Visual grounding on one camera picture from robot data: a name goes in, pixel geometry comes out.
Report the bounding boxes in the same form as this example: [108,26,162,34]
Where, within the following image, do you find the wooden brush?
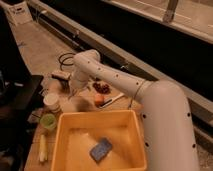
[51,70,71,81]

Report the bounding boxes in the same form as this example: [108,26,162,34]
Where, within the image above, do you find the white spoon black handle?
[99,93,124,108]

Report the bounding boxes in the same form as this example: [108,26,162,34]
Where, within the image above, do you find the white box with label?
[6,1,32,26]

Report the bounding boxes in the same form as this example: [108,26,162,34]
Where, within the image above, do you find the blue sponge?
[89,138,113,163]

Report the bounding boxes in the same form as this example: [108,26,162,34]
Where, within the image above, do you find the white paper cup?
[43,93,61,113]

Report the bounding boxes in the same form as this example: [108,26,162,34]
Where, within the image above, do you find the grey blue towel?
[71,97,91,112]

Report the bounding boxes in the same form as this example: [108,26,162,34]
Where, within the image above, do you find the green plastic cup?
[40,114,57,131]

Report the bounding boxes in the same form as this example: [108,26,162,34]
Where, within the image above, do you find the orange toy block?
[94,93,105,107]

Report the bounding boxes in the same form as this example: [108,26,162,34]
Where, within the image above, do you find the pale yellow corn toy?
[39,134,48,163]

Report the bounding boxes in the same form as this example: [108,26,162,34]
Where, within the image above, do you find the yellow plastic tub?
[51,110,147,171]

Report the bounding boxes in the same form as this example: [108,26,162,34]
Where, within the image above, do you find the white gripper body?
[68,73,89,98]

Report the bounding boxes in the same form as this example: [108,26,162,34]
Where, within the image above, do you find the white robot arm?
[72,50,200,171]

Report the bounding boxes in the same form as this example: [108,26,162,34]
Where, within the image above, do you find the black coiled cable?
[58,52,78,72]

